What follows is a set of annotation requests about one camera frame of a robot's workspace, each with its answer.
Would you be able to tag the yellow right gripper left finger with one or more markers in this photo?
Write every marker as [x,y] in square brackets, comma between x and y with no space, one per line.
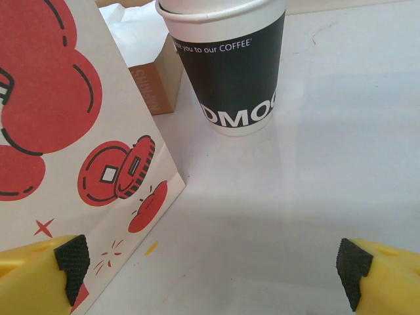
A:
[29,279]

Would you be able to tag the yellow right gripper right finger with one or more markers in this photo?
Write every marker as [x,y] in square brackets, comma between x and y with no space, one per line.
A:
[390,279]

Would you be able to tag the white red printed paper bag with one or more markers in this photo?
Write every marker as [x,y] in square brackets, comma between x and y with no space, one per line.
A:
[108,115]

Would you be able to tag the white paper napkin stack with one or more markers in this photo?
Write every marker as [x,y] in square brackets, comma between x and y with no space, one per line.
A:
[131,33]

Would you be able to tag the black white paper coffee cup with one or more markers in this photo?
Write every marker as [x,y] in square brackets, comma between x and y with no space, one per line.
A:
[229,82]

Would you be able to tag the brown cardboard napkin box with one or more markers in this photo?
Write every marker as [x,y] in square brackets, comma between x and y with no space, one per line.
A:
[160,88]

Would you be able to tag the stack of white paper cups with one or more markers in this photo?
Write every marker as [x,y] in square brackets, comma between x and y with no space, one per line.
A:
[203,6]

